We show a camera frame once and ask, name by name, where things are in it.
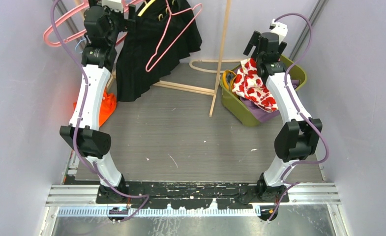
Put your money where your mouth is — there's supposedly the red white patterned garment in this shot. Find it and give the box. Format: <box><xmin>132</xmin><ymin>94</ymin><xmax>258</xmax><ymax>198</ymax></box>
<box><xmin>231</xmin><ymin>58</ymin><xmax>278</xmax><ymax>113</ymax></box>

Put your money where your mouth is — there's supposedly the purple skirt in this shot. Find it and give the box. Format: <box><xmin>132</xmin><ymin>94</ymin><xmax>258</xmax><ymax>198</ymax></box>
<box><xmin>241</xmin><ymin>78</ymin><xmax>301</xmax><ymax>124</ymax></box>

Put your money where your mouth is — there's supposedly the pink plastic hanger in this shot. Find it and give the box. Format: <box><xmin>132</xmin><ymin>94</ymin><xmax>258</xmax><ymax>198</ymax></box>
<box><xmin>61</xmin><ymin>0</ymin><xmax>142</xmax><ymax>31</ymax></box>

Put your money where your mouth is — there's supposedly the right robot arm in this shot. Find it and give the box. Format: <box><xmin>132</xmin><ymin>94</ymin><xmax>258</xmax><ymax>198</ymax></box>
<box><xmin>244</xmin><ymin>31</ymin><xmax>323</xmax><ymax>202</ymax></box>

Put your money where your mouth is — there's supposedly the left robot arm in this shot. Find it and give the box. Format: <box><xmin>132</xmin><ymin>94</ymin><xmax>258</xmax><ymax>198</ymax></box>
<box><xmin>59</xmin><ymin>4</ymin><xmax>136</xmax><ymax>204</ymax></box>

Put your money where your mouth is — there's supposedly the cream yellow hanger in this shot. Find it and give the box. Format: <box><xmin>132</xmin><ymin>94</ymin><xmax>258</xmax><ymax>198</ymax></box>
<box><xmin>138</xmin><ymin>0</ymin><xmax>155</xmax><ymax>17</ymax></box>

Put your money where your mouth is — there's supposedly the pink empty hanger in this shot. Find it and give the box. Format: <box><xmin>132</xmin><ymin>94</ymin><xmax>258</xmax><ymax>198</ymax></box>
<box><xmin>43</xmin><ymin>0</ymin><xmax>89</xmax><ymax>47</ymax></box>

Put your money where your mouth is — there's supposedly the black skirt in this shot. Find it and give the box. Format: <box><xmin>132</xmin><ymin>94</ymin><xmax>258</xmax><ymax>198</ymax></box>
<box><xmin>116</xmin><ymin>0</ymin><xmax>202</xmax><ymax>102</ymax></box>

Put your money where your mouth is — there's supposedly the green plastic basket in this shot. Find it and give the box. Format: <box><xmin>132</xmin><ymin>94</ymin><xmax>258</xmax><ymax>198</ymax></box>
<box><xmin>220</xmin><ymin>56</ymin><xmax>311</xmax><ymax>126</ymax></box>

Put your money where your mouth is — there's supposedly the wooden clothes rack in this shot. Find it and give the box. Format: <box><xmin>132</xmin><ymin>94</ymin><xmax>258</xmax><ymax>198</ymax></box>
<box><xmin>72</xmin><ymin>0</ymin><xmax>232</xmax><ymax>118</ymax></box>

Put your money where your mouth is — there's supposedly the orange cloth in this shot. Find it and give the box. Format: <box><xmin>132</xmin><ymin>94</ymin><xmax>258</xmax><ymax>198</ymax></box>
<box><xmin>79</xmin><ymin>91</ymin><xmax>117</xmax><ymax>130</ymax></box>

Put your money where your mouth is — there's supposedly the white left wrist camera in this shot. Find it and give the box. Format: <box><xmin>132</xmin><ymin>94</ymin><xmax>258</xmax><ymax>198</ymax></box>
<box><xmin>101</xmin><ymin>0</ymin><xmax>124</xmax><ymax>13</ymax></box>

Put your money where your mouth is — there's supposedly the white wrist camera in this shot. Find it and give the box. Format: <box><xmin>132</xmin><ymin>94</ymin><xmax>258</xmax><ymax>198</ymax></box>
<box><xmin>101</xmin><ymin>0</ymin><xmax>124</xmax><ymax>13</ymax></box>
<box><xmin>269</xmin><ymin>19</ymin><xmax>288</xmax><ymax>44</ymax></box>

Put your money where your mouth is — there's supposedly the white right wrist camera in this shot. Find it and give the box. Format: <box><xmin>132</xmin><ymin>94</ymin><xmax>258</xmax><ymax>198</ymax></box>
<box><xmin>269</xmin><ymin>19</ymin><xmax>288</xmax><ymax>44</ymax></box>

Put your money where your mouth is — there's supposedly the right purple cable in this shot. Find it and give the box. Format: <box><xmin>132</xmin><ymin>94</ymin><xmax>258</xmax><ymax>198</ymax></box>
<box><xmin>267</xmin><ymin>13</ymin><xmax>330</xmax><ymax>225</ymax></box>

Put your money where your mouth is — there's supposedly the purple cable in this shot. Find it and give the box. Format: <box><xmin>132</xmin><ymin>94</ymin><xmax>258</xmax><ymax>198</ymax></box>
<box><xmin>267</xmin><ymin>13</ymin><xmax>330</xmax><ymax>225</ymax></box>
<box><xmin>50</xmin><ymin>0</ymin><xmax>151</xmax><ymax>225</ymax></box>

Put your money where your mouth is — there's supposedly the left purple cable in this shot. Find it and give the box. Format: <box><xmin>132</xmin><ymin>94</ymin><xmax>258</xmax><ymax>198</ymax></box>
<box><xmin>50</xmin><ymin>0</ymin><xmax>151</xmax><ymax>225</ymax></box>

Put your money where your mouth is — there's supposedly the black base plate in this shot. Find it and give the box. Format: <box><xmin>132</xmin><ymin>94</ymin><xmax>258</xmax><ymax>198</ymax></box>
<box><xmin>96</xmin><ymin>181</ymin><xmax>289</xmax><ymax>210</ymax></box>

